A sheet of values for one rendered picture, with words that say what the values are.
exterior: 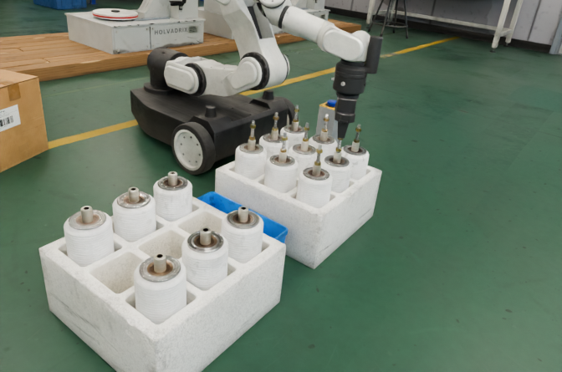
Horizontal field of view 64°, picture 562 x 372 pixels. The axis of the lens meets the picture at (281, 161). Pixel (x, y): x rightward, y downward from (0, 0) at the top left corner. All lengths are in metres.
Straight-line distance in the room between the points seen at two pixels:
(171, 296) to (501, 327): 0.84
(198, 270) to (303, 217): 0.41
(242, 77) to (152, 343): 1.09
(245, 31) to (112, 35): 1.63
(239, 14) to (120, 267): 1.02
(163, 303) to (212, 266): 0.12
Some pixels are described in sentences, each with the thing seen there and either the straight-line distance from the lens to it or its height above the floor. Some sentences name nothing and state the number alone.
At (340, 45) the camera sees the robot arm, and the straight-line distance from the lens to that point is 1.20.
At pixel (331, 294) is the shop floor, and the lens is 1.24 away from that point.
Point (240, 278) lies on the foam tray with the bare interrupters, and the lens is 0.98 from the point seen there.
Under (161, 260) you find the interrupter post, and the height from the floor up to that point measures 0.28.
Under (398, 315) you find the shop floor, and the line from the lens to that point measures 1.24.
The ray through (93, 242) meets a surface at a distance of 1.03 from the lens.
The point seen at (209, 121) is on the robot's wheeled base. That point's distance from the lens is 1.69.
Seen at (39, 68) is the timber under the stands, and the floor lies 0.07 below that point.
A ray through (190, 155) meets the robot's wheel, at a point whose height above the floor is 0.08.
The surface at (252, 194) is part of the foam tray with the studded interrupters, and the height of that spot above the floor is 0.15.
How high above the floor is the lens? 0.81
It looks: 25 degrees down
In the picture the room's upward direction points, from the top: 6 degrees clockwise
